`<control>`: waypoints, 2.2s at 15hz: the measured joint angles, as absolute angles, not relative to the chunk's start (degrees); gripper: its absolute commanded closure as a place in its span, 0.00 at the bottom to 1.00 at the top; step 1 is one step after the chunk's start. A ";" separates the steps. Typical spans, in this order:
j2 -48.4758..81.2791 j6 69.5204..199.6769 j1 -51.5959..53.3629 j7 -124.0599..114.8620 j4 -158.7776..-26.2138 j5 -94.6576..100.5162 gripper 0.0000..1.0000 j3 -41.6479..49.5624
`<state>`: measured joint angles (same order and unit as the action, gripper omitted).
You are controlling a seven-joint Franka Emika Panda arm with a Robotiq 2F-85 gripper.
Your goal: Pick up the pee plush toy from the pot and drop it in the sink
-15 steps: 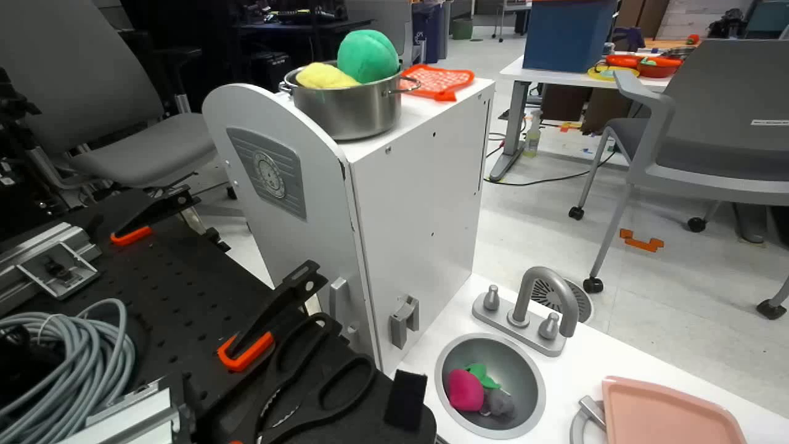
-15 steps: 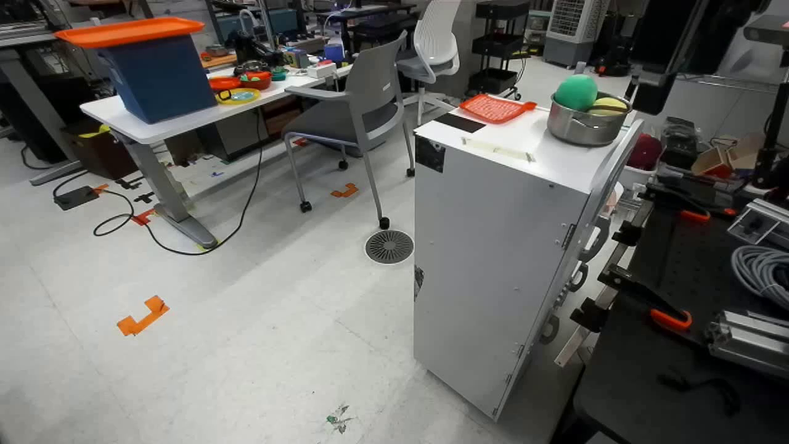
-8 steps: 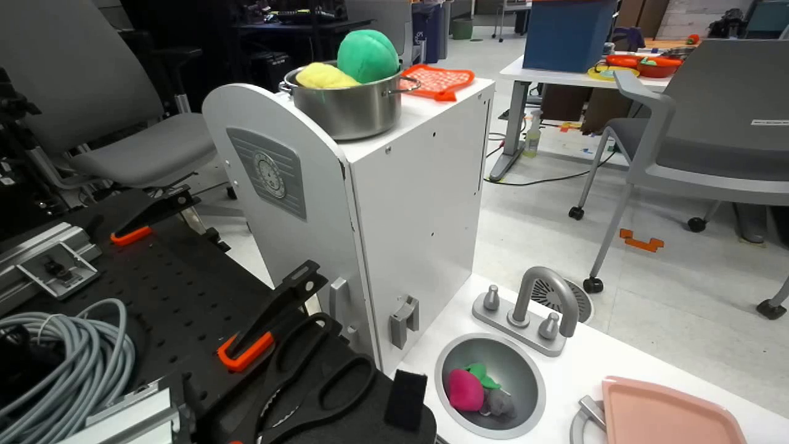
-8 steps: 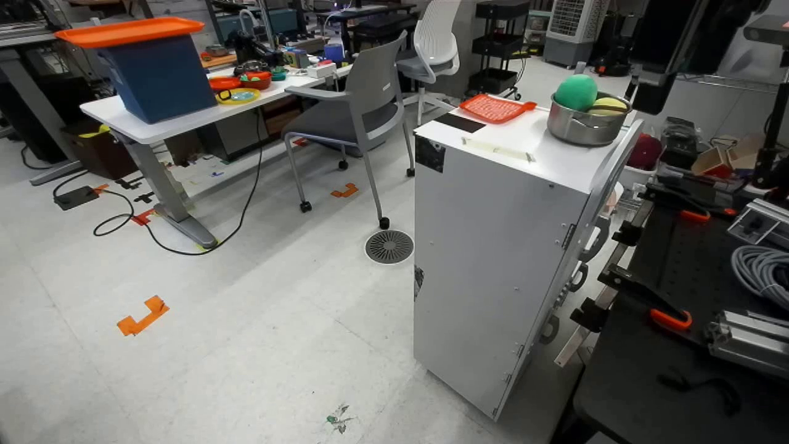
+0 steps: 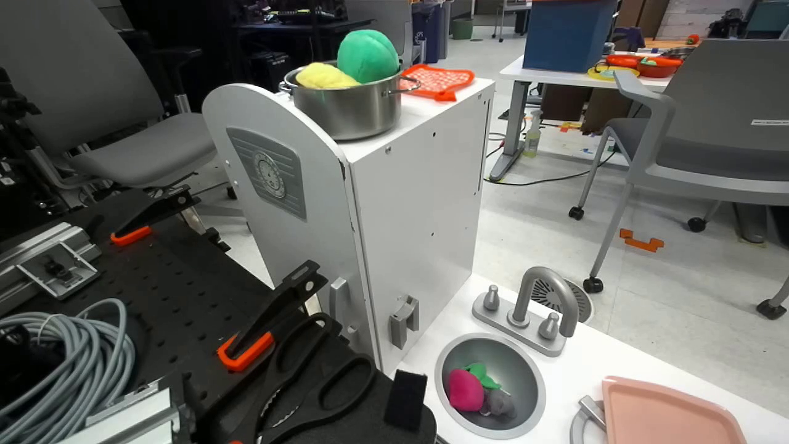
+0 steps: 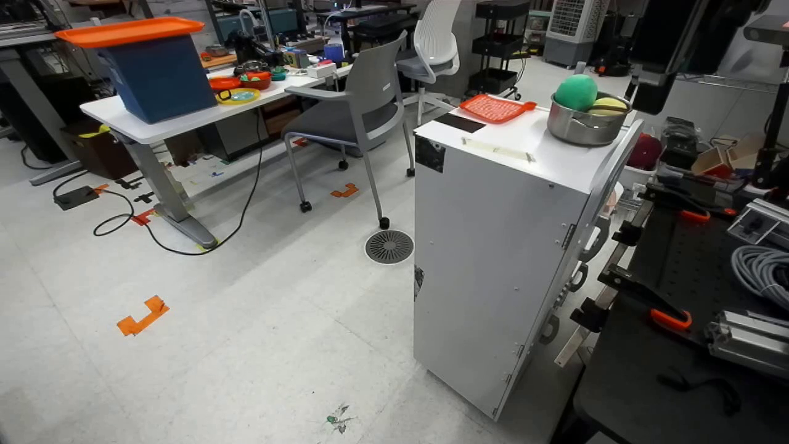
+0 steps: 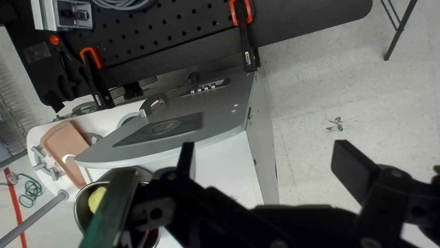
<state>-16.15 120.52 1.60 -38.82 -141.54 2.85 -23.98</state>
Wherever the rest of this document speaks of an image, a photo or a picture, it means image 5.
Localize green pea plush toy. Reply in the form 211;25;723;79
336;30;398;84

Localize white toy kitchen cabinet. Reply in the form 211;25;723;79
201;79;496;373

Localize steel cooking pot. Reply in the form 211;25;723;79
280;67;416;141

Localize yellow plush toy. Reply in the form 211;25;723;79
296;62;355;89

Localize grey toy faucet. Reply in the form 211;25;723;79
471;267;593;358

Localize pink plush toy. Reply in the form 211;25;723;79
447;369;485;415

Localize round grey sink basin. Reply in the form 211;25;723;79
434;333;544;442

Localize red plastic basket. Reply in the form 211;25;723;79
398;63;472;100

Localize small black block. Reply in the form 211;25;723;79
385;369;427;431

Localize near black orange clamp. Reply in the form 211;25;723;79
214;258;326;373

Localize black orange clamp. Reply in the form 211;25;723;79
111;189;198;248
214;258;326;373

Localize white table background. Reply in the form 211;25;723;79
487;59;667;182

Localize black perforated board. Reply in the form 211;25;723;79
29;191;270;415

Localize blue storage box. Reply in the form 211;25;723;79
522;0;615;71

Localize orange floor piece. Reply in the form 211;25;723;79
619;228;662;254

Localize far black orange clamp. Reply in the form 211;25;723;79
111;189;198;248

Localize orange tray on table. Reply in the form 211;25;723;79
607;52;682;79

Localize pink plastic tray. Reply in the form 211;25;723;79
602;378;747;444

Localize grey chair left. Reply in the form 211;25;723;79
0;0;217;189

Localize grey chair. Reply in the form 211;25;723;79
569;37;789;293
0;0;217;189

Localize grey chair right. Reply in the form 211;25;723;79
569;37;789;293

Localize black loop straps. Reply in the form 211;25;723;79
248;311;380;444

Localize grey cable bundle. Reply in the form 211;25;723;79
0;295;138;444

